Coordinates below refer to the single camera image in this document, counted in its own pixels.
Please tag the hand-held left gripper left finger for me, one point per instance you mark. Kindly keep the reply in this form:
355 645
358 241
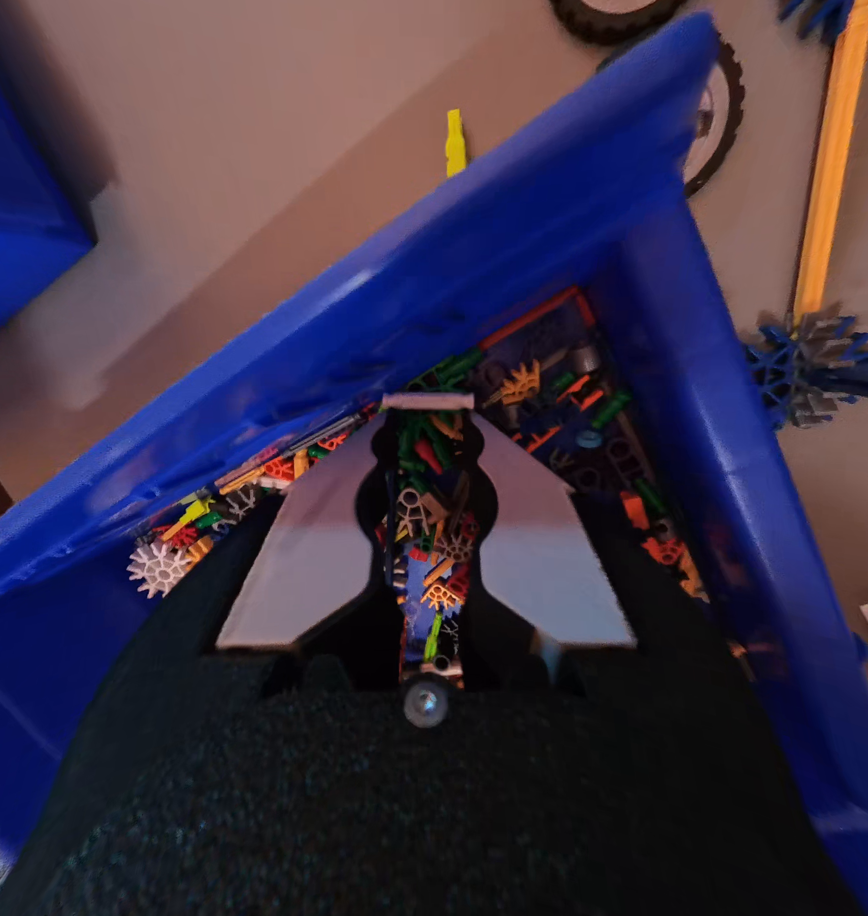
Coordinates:
298 565

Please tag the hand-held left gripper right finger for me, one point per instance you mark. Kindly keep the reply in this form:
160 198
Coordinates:
548 565

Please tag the pile of colourful construction pieces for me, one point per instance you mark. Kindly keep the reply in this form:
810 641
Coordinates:
534 386

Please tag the short white rod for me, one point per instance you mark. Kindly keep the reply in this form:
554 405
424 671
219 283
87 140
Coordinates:
426 401

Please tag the blue plastic parts bin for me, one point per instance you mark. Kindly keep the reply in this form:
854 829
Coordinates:
477 250

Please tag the construction toy frame model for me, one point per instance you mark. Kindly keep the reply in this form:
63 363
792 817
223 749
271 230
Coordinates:
831 179

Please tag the small yellow green piece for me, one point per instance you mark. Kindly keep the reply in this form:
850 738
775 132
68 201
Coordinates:
456 143

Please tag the empty blue plastic bin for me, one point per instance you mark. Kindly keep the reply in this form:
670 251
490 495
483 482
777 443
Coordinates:
18 215

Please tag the grey toy wheel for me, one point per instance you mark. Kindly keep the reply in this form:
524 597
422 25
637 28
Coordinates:
720 121
605 21

